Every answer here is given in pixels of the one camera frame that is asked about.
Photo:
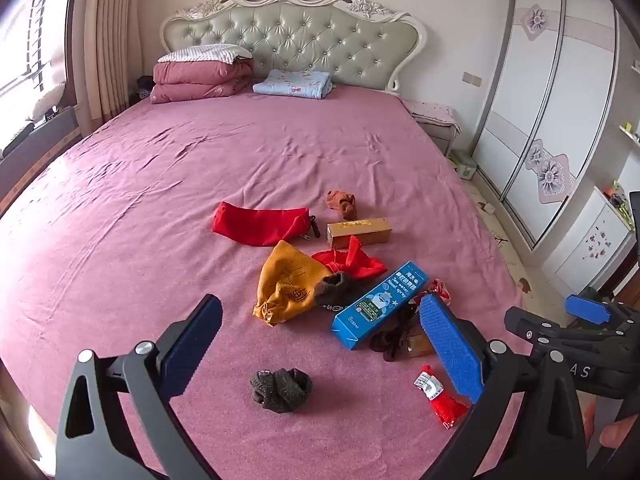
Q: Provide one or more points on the small brown packet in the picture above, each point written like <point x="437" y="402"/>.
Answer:
<point x="420" y="346"/>

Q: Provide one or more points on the green storage box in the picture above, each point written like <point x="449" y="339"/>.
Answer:
<point x="464" y="166"/>

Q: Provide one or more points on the folded light blue blanket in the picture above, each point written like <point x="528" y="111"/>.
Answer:
<point x="295" y="84"/>

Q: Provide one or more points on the white open shelf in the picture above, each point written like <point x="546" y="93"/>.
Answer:
<point x="631" y="132"/>

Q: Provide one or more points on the blue box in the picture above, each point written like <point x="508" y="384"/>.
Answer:
<point x="380" y="305"/>

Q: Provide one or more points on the reddish brown sock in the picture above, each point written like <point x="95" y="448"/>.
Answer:
<point x="341" y="202"/>

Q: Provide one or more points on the patterned pillow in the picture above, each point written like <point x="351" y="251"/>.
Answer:
<point x="205" y="53"/>

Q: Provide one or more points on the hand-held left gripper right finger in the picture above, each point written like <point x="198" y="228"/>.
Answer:
<point x="450" y="346"/>

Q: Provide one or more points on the red packet with white label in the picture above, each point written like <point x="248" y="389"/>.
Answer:
<point x="446" y="402"/>

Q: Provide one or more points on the folded pink quilt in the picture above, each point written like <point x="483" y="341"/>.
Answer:
<point x="200" y="82"/>

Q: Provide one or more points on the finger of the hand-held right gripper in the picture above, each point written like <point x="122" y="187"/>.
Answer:
<point x="527" y="324"/>
<point x="587" y="309"/>

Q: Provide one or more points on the orange knit bag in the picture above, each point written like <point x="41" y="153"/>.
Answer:
<point x="285" y="280"/>

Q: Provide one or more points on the beige curtain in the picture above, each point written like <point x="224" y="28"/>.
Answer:
<point x="110" y="35"/>

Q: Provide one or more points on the colourful toys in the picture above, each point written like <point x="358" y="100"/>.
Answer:
<point x="619" y="202"/>

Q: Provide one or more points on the red shiny wrapper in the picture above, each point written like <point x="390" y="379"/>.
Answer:
<point x="441" y="290"/>

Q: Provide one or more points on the small white floor object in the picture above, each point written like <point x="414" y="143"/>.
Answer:
<point x="486" y="208"/>

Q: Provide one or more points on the person's right hand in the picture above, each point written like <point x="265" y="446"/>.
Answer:
<point x="617" y="431"/>

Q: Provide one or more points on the dark brown sock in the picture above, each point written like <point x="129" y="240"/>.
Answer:
<point x="395" y="340"/>

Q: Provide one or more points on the wall switch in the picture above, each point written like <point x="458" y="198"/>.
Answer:
<point x="471" y="78"/>

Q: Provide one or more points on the dark grey sock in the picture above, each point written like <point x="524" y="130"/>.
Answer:
<point x="280" y="389"/>

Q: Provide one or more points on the patterned play mat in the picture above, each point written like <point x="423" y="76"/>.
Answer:
<point x="495" y="240"/>

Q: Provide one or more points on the white low cabinet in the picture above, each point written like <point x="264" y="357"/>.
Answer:
<point x="590" y="245"/>

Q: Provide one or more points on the red satin scarf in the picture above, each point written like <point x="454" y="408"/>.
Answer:
<point x="360" y="266"/>

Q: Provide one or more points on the bed with pink sheet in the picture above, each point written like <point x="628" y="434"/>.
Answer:
<point x="200" y="160"/>

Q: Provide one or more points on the red fabric pouch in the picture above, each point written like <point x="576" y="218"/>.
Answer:
<point x="255" y="222"/>

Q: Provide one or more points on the grey upholstered chair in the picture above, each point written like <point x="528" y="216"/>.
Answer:
<point x="45" y="140"/>

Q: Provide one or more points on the gold box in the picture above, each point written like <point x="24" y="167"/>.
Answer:
<point x="360" y="232"/>

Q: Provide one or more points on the white sliding door wardrobe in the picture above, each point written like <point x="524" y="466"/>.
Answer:
<point x="545" y="110"/>

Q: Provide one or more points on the white plush cushion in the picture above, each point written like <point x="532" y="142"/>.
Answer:
<point x="50" y="100"/>

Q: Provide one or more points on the window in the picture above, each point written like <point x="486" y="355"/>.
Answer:
<point x="30" y="35"/>

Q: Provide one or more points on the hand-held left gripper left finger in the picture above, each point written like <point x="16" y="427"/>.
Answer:
<point x="192" y="341"/>

